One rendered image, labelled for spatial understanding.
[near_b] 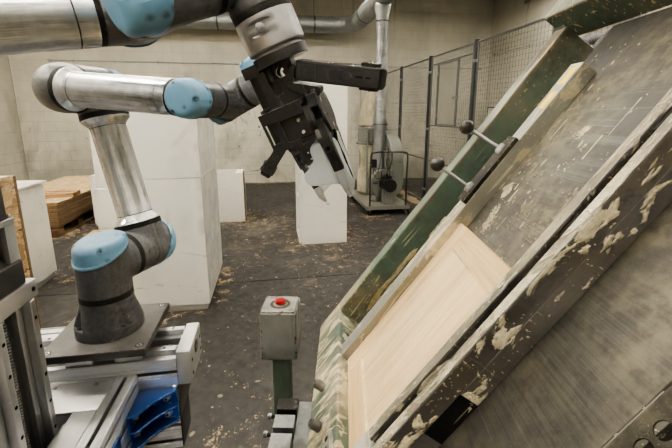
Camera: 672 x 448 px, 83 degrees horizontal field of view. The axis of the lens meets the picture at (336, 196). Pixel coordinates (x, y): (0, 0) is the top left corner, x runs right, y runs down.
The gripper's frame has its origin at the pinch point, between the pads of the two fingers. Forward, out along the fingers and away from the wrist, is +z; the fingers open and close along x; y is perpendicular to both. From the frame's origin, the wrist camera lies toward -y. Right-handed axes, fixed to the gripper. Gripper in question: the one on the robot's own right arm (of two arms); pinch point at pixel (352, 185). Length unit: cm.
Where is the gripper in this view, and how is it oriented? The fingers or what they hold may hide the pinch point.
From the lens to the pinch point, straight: 53.8
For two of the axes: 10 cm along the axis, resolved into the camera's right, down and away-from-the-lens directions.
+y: -9.2, 3.3, 2.3
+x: -1.0, 3.6, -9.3
